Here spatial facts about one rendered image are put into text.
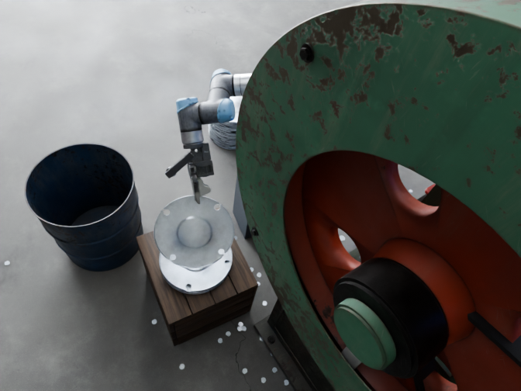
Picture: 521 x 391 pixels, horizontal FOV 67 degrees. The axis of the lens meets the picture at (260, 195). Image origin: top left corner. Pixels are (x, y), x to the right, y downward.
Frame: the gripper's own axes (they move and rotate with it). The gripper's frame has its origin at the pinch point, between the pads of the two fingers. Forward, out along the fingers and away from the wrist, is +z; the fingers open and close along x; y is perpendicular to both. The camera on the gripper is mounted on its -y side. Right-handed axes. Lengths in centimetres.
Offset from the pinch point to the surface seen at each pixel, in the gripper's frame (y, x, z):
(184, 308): -10.5, 4.1, 41.7
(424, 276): 19, -97, -6
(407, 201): 21, -91, -15
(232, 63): 57, 157, -61
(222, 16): 63, 197, -101
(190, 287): -7.0, 7.6, 35.4
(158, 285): -18.7, 12.1, 33.7
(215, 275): 3.6, 7.8, 32.8
